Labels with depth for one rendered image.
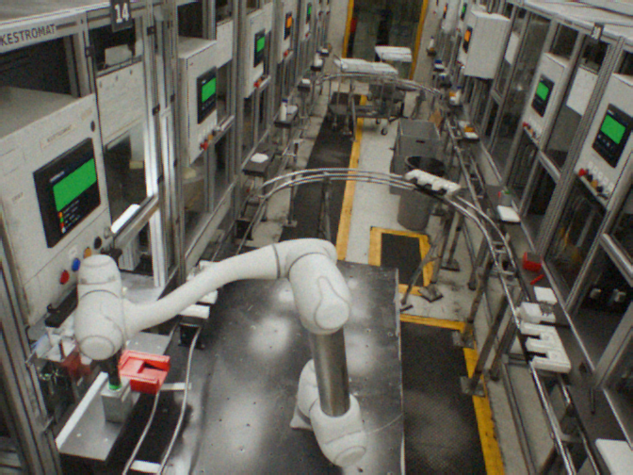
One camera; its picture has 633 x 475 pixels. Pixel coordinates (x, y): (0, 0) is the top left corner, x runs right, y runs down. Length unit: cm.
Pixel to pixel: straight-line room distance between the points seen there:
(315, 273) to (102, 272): 54
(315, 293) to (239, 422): 86
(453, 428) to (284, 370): 122
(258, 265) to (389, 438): 93
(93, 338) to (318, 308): 52
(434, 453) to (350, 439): 126
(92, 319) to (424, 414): 219
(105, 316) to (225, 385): 95
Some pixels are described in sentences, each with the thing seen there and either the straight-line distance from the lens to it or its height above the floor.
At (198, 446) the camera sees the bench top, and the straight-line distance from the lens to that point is 194.
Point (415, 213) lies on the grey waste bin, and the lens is 474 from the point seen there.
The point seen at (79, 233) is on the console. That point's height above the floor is 149.
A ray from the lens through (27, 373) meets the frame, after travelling 146.
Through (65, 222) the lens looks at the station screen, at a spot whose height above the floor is 158.
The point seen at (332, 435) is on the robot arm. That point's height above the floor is 91.
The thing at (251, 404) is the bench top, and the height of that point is 68.
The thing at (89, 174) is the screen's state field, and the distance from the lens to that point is 146.
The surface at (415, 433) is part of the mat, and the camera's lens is 296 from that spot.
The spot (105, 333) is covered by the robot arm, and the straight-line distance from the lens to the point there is 124.
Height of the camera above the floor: 223
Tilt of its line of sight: 31 degrees down
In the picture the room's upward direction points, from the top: 7 degrees clockwise
